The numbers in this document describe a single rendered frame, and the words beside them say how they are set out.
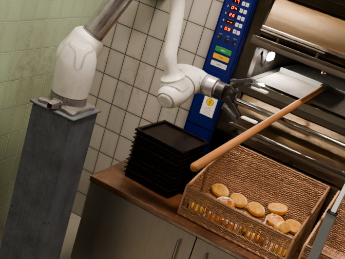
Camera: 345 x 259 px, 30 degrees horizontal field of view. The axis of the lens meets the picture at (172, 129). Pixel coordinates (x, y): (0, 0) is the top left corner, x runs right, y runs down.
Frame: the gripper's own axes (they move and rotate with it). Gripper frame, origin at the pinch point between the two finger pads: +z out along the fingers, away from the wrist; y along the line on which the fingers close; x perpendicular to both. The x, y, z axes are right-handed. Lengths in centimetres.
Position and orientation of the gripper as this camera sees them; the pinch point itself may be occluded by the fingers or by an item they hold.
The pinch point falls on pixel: (259, 107)
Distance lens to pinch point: 270.0
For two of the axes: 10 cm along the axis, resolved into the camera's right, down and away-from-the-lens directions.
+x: -4.5, 1.9, -8.8
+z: 8.5, 3.9, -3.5
